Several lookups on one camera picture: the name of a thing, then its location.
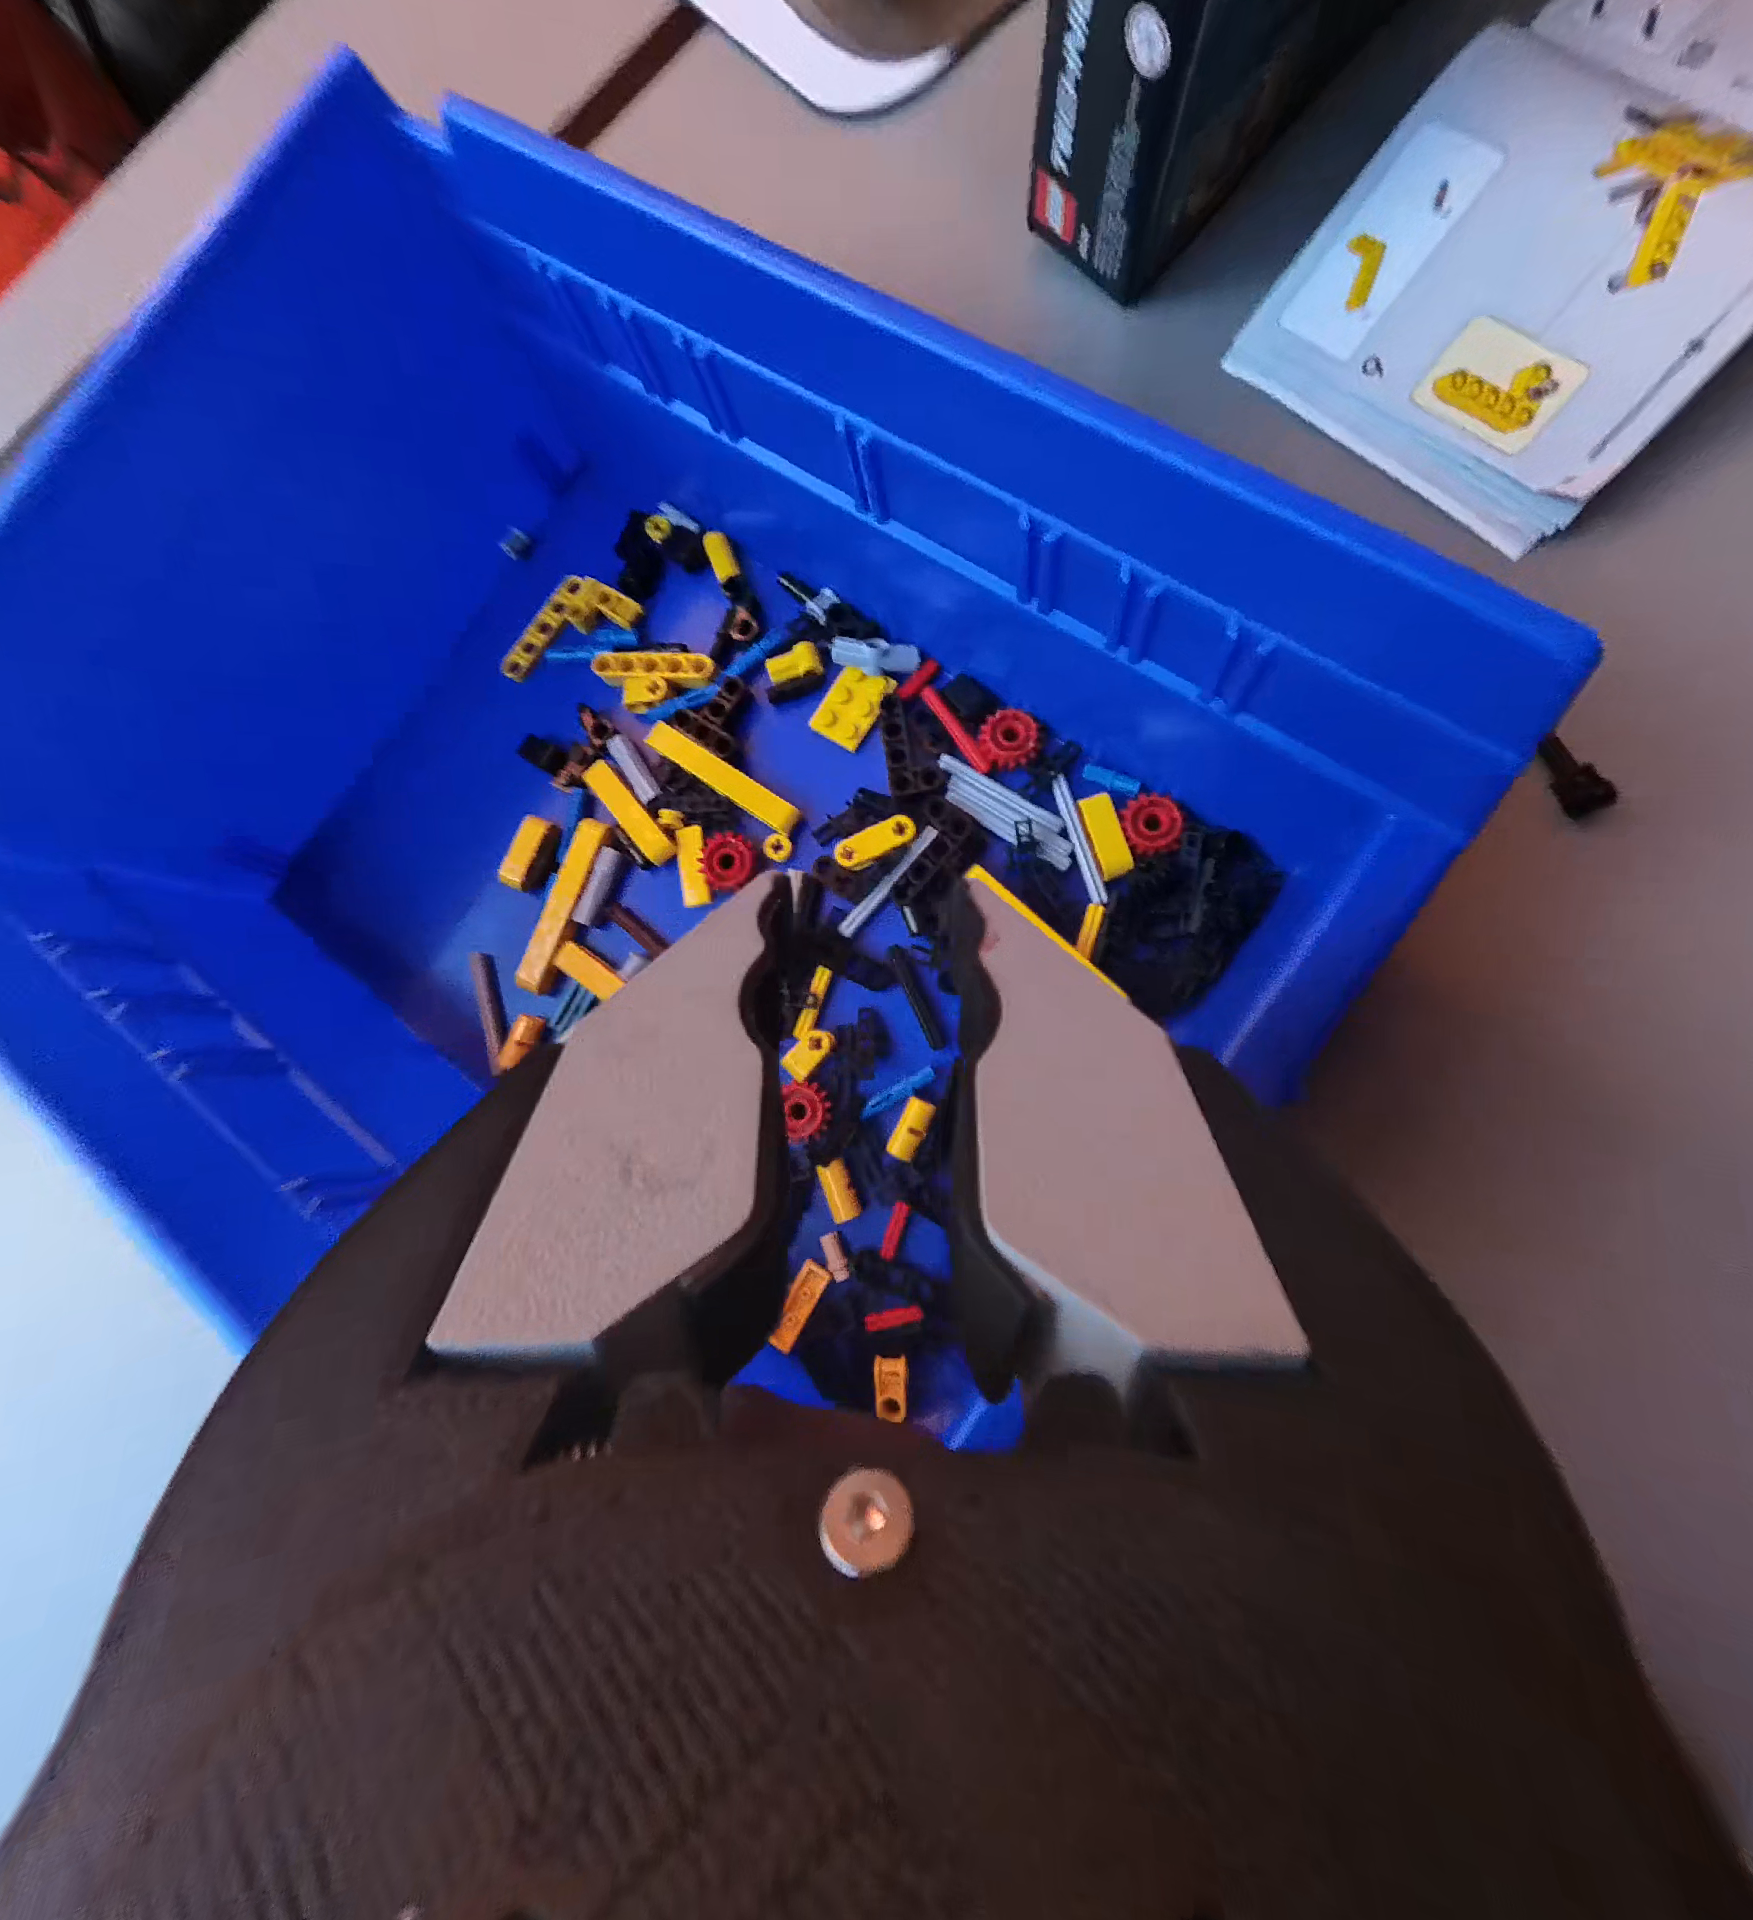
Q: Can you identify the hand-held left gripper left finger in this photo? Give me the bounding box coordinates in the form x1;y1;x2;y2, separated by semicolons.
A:
425;873;803;1389

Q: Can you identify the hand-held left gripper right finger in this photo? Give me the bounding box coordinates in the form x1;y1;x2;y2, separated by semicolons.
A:
948;873;1315;1410

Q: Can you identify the pile of lego pieces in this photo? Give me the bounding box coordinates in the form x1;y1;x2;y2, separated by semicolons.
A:
467;503;1284;1428

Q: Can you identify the blue plastic bin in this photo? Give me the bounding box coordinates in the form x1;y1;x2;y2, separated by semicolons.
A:
0;44;1606;1351

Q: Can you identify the lego instruction booklet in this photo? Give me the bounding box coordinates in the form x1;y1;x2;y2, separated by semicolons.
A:
1220;0;1753;561

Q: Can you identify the black lego pin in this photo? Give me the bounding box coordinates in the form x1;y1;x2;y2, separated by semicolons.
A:
1539;733;1619;820

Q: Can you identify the black lego box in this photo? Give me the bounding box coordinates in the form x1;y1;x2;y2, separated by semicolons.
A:
1026;0;1409;309

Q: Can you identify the silver stand base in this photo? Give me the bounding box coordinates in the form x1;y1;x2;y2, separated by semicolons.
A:
687;0;1035;119

